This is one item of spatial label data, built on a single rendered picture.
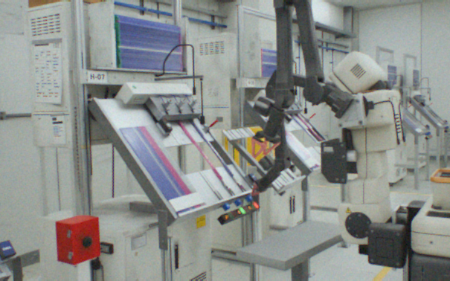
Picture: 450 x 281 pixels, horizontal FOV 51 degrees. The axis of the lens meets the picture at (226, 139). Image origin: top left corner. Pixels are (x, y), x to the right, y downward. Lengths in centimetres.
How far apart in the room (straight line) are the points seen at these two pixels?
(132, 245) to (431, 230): 133
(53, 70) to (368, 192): 162
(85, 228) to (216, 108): 197
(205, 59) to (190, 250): 159
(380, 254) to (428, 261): 18
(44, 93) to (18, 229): 158
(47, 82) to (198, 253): 124
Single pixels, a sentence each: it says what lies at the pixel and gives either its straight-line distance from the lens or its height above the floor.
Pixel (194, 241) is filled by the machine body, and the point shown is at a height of 43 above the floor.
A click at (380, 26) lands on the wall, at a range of 1008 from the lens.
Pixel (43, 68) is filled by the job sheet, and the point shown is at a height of 141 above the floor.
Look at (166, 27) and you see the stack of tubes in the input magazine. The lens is 272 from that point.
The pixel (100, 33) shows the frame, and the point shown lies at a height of 156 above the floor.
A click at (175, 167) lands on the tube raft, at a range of 228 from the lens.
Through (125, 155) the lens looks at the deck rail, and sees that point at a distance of 220.
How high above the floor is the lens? 121
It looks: 5 degrees down
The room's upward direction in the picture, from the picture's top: 2 degrees counter-clockwise
